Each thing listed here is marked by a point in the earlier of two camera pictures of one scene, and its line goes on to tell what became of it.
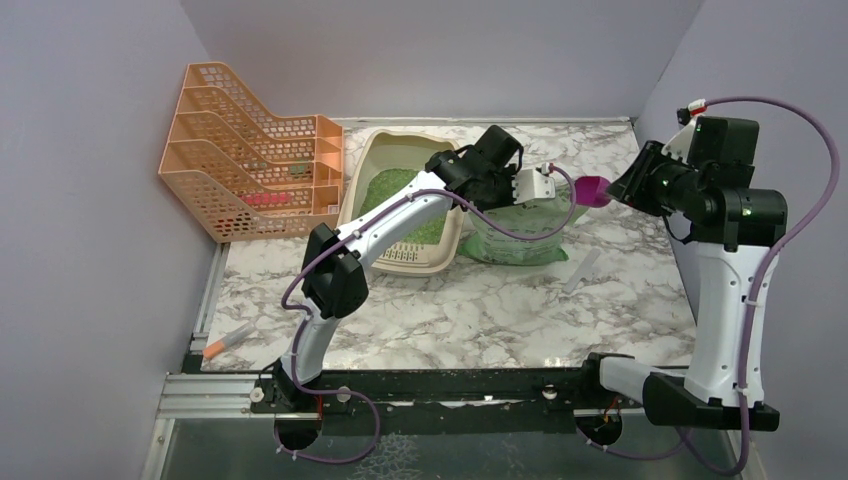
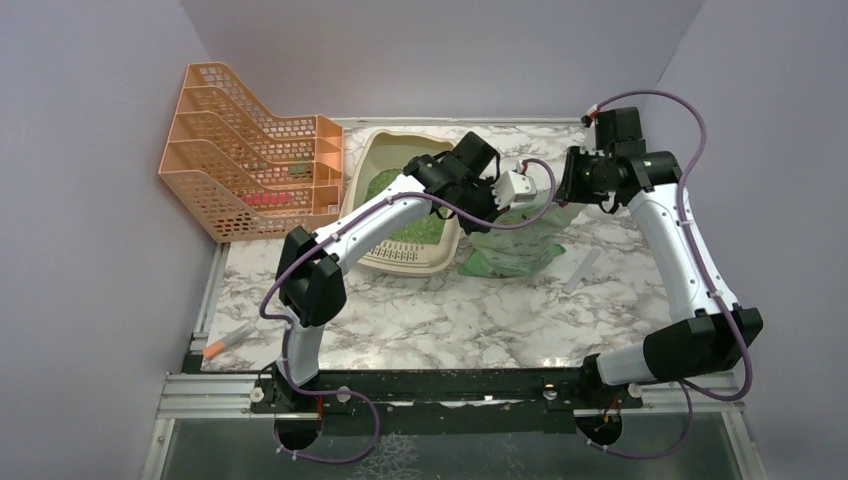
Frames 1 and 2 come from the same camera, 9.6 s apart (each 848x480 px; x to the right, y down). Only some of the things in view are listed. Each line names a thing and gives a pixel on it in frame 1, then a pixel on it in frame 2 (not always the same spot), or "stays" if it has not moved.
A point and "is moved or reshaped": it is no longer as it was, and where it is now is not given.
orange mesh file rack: (243, 172) stays
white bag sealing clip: (586, 271) stays
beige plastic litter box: (377, 162) stays
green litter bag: (484, 242) is moved or reshaped
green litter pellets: (384, 183) stays
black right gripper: (631, 188) to (571, 190)
